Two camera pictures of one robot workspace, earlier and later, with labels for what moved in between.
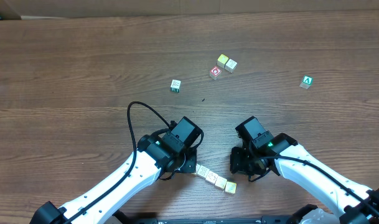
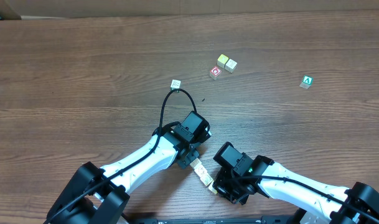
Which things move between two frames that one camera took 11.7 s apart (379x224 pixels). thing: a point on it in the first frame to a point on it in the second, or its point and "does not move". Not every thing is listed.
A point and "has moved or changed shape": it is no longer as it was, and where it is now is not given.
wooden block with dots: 211,177 to 201,170
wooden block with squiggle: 221,182 has moved or changed shape
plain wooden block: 230,65 does not move
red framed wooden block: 215,73 does not move
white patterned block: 203,171 does not move
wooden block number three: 231,186 has moved or changed shape
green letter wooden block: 307,81 does not move
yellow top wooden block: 221,60 does not move
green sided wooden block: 175,85 does not move
